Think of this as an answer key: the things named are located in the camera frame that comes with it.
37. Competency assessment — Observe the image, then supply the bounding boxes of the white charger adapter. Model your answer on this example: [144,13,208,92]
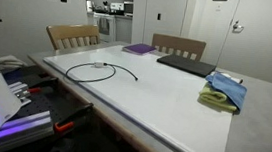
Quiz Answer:
[92,61,109,69]

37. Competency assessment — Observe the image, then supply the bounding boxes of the black charger cable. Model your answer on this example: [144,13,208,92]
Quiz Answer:
[63,58,141,89]

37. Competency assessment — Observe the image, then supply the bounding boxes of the white whiteboard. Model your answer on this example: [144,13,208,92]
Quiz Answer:
[33,36,240,152]

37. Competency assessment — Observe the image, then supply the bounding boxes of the light wooden slat-back chair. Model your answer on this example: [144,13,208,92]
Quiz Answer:
[150,32,208,63]
[43,20,103,55]

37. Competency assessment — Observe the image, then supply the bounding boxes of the grey towel on stove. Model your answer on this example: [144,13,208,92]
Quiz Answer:
[98,16,111,36]

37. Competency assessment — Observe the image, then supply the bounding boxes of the white countertop appliance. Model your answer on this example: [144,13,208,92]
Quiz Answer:
[109,1,126,14]

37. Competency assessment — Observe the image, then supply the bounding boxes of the white kitchen base cabinet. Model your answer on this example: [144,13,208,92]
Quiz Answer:
[113,15,135,43]

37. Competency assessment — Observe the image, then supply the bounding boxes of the white folded cloth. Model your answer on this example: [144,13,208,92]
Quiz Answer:
[0,54,29,75]

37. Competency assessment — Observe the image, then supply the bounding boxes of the purple notebook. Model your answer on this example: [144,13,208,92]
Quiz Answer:
[121,41,158,58]

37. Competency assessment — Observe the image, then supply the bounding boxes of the silver metal brackets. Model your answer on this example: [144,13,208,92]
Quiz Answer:
[6,80,34,109]

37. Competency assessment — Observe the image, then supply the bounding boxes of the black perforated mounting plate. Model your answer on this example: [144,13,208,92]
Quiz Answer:
[0,61,97,140]

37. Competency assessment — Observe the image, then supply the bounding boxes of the closed black laptop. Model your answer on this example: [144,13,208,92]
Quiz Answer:
[155,52,218,80]

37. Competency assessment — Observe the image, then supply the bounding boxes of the white door with paper sign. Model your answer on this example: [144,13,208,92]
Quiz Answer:
[182,0,242,68]

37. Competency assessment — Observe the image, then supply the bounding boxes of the yellow-green cloth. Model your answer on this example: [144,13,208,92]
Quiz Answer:
[197,81,241,114]

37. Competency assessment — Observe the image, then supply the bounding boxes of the blue cloth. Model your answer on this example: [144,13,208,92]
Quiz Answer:
[202,71,250,112]

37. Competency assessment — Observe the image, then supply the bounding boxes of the black clamp with red handle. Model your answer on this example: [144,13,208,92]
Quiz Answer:
[23,74,60,97]

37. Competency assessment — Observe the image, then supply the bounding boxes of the black clamp with orange handle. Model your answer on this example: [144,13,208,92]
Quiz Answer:
[53,100,95,137]

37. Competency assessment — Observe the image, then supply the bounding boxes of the aluminium profile rail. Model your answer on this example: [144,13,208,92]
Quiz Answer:
[0,106,56,152]

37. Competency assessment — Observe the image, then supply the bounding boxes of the silver lever door handle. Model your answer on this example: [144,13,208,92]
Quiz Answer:
[232,20,246,34]

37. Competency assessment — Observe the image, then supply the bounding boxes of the white door with lever handle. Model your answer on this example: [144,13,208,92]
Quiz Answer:
[215,0,272,86]

